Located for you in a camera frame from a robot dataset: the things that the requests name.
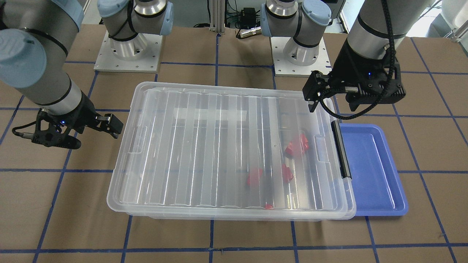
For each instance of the clear plastic storage box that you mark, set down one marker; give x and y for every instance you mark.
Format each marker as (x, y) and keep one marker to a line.
(241, 204)

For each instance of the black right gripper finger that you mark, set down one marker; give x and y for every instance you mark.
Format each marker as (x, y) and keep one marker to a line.
(110, 124)

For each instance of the blue plastic tray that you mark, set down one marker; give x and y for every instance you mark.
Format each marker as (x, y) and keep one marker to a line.
(377, 187)

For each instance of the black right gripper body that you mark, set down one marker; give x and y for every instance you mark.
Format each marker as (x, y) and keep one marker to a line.
(83, 110)

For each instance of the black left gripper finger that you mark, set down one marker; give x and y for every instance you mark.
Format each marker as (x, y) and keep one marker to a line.
(319, 86)
(317, 98)

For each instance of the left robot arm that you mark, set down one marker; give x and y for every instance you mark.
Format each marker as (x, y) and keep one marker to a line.
(379, 25)

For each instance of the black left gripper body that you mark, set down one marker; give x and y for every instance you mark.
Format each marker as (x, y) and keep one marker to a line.
(348, 63)

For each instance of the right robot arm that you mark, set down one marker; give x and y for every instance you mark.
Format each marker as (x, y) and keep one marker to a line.
(36, 37)

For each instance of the clear plastic box lid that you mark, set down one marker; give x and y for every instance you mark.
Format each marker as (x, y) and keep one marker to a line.
(230, 146)

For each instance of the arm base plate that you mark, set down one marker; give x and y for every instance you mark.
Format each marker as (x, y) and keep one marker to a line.
(292, 60)
(139, 55)

